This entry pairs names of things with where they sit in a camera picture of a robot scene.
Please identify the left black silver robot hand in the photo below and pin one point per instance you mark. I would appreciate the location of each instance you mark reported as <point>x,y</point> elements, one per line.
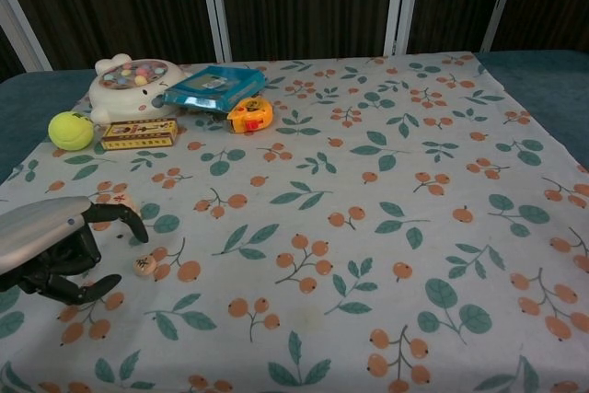
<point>41,232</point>

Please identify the wooden chess piece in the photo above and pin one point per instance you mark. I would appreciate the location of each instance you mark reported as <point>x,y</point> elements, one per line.
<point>144,266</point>
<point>123,199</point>
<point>133,208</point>

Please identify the yellow tennis ball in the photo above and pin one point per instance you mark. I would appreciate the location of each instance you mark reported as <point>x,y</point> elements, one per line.
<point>69,130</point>

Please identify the gold brown card box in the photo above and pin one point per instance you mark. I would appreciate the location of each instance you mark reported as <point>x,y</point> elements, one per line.
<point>138,133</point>

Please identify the white fishing game toy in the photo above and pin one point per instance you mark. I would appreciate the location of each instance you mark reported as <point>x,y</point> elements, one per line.
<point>133,98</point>

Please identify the blue plastic wrapped pack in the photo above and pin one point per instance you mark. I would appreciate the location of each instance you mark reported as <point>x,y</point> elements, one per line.
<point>216,84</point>

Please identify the floral berry print tablecloth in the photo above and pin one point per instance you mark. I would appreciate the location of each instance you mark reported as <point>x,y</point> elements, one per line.
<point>322,227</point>

